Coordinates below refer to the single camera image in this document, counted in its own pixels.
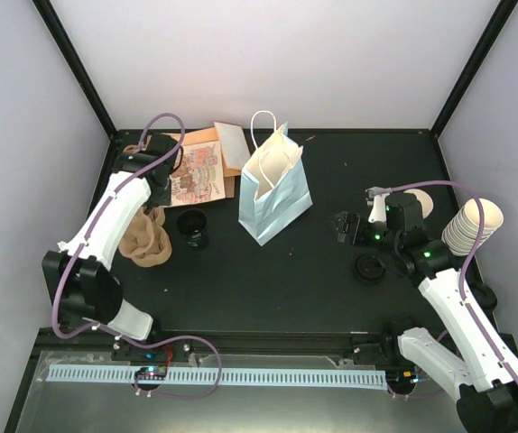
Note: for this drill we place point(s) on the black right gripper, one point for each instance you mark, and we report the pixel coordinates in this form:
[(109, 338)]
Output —
[(347, 217)]

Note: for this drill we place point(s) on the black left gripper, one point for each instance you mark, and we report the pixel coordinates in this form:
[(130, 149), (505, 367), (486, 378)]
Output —
[(164, 200)]

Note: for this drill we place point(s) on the brown pulp cup carrier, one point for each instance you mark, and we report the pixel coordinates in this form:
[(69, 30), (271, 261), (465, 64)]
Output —
[(145, 242)]

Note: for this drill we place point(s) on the light blue paper bag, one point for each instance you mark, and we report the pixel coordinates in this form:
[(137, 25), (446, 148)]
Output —
[(274, 190)]

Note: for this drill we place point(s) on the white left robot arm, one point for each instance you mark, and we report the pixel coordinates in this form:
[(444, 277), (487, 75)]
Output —
[(83, 290)]

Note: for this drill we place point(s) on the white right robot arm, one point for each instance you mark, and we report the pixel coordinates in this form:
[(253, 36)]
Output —
[(481, 375)]

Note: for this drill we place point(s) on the black coffee cup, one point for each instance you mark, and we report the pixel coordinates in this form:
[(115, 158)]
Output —
[(192, 224)]

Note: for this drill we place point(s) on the illustrated greeting card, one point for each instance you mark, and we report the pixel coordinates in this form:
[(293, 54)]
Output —
[(200, 176)]

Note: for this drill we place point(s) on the rubber bands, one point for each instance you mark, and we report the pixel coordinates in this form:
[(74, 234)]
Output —
[(134, 148)]

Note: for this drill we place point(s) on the black cup lid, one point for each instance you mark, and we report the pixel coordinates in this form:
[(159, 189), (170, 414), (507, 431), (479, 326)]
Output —
[(368, 269)]

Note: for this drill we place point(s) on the single white paper cup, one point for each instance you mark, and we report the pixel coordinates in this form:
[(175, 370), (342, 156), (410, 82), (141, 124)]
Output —
[(425, 199)]

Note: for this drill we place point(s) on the stack of white paper cups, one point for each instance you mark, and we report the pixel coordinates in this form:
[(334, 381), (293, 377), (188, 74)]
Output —
[(461, 231)]

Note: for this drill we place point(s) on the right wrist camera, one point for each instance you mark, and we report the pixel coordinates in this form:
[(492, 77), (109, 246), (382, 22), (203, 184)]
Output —
[(375, 199)]

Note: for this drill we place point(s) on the light blue cable duct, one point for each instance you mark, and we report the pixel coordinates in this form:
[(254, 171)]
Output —
[(249, 377)]

